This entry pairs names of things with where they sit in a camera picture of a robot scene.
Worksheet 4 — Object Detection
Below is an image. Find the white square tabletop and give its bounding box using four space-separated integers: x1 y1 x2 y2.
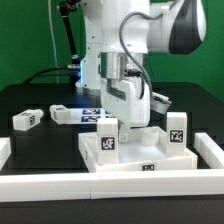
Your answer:
79 126 198 173

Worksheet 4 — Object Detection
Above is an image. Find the white front fence bar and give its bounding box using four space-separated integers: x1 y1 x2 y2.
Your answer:
0 169 224 202

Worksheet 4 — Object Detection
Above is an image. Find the white fence bar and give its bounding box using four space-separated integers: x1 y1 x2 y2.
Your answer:
0 138 11 171
194 133 224 169
0 169 224 202

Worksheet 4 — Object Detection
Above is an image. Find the white sheet with fiducial markers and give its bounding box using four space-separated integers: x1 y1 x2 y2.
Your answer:
65 108 112 124

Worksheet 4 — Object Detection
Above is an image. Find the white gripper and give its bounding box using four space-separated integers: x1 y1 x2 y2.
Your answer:
101 77 150 142

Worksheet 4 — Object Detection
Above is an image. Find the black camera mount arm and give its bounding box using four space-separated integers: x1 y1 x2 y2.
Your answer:
58 0 81 64

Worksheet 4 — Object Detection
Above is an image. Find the white right fence bar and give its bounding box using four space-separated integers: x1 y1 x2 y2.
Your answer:
194 133 224 169

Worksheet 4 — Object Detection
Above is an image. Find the black cable on table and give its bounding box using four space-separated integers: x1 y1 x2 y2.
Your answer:
22 66 80 84

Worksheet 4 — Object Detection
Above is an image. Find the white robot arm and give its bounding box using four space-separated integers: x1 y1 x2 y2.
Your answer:
79 0 206 142

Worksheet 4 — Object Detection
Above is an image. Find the white left fence bar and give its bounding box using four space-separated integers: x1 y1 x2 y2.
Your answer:
0 138 11 171

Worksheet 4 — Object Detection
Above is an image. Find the white hanging cable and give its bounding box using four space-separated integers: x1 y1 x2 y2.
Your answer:
47 0 60 84

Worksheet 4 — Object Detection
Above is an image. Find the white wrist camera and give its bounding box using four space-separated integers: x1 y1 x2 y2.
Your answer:
151 93 172 114

